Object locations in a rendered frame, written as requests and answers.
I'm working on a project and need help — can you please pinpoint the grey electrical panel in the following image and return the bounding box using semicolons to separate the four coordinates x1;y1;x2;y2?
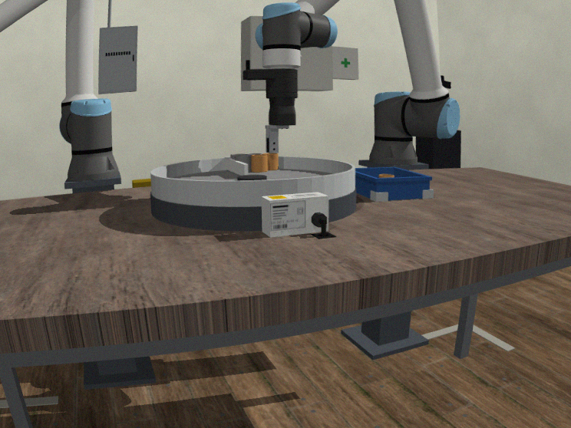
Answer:
97;0;138;94

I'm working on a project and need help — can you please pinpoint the black cabinet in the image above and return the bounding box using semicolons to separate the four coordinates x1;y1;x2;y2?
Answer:
417;129;461;169

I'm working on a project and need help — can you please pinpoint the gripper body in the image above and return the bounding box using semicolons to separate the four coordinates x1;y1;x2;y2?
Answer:
266;68;299;127

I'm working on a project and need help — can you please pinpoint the white control box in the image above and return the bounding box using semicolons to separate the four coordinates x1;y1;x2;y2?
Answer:
262;191;338;240

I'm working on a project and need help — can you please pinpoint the blue crate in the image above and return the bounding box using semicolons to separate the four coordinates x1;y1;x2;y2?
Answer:
355;166;433;202

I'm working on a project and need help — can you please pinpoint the wooden table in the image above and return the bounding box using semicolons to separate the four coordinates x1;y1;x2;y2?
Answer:
0;166;571;428

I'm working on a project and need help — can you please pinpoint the grey turntable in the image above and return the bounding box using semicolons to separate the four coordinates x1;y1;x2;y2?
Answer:
150;156;357;232

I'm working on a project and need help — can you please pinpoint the grey wall cabinet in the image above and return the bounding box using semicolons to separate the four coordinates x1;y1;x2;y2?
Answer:
240;16;333;92

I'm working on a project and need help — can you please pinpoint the white first aid box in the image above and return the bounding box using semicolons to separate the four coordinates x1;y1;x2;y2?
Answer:
332;45;359;81

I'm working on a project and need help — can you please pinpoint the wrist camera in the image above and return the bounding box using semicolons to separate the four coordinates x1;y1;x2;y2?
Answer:
242;60;269;81

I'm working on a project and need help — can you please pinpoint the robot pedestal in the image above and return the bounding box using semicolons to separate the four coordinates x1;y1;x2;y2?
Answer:
341;159;430;361
64;177;157;390

